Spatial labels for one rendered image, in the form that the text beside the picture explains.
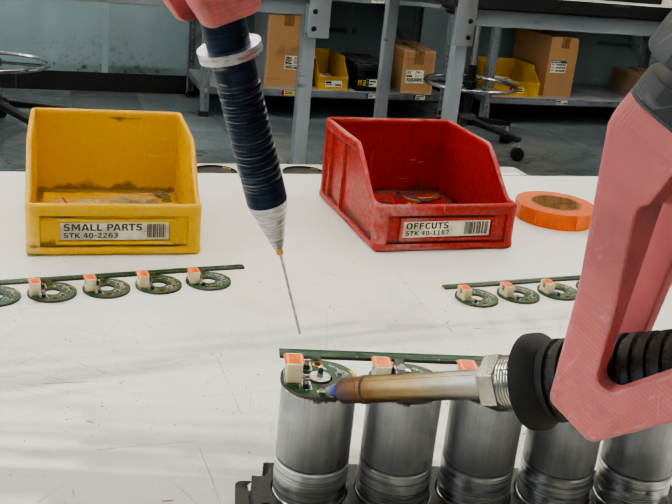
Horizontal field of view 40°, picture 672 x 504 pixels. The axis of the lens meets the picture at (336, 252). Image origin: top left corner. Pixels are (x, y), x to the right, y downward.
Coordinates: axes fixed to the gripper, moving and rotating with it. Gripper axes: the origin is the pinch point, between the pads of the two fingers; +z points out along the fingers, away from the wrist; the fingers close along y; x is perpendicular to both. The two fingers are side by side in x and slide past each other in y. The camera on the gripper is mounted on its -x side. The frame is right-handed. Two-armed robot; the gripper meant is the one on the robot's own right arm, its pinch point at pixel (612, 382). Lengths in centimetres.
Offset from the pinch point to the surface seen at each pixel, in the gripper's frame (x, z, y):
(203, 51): -11.9, -1.0, 4.4
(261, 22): -176, 125, -219
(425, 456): -2.6, 8.3, -2.5
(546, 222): -13.2, 17.7, -39.7
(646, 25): -85, 61, -276
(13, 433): -14.1, 19.1, 2.5
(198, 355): -14.3, 19.1, -7.4
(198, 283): -19.8, 21.8, -13.1
